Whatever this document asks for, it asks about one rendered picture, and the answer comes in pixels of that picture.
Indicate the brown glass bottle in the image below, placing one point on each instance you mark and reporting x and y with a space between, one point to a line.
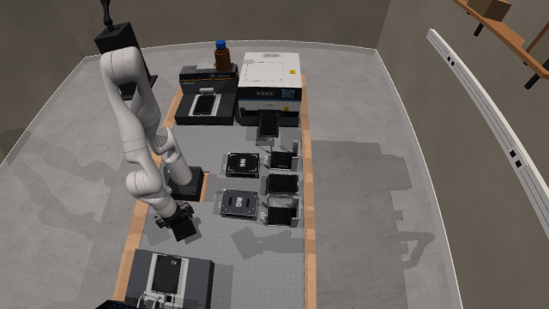
223 61

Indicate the blue bottle cap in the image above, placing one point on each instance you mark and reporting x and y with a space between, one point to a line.
220 43

